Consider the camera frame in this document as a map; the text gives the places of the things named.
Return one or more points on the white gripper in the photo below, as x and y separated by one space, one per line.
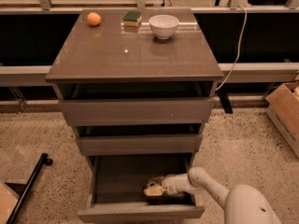
171 184

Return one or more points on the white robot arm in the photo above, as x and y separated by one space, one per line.
242 204

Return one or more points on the grey bottom drawer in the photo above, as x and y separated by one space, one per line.
116 192

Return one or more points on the grey drawer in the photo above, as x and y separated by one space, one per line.
139 139
116 192
148 103

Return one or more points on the grey middle drawer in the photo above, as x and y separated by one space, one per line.
139 139

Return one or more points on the grey top drawer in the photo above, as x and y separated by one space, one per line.
148 103

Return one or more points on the grey drawer cabinet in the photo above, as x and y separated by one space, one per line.
114 53

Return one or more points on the black metal bar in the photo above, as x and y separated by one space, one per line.
43 160

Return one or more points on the cardboard box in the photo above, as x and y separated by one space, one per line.
283 110

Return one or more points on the white bowl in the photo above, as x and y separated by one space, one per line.
163 26

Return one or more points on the green yellow sponge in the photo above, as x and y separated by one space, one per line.
132 18

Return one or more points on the orange fruit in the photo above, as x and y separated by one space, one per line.
94 19

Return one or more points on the grey window rail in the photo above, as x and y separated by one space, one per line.
15 76

